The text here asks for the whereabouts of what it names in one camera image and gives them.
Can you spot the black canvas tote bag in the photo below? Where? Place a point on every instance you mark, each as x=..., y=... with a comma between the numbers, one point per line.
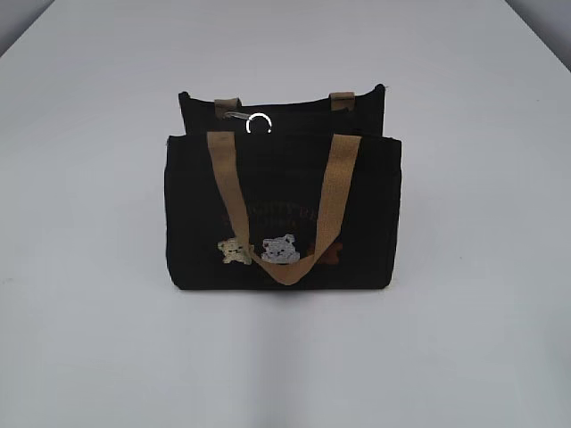
x=281, y=156

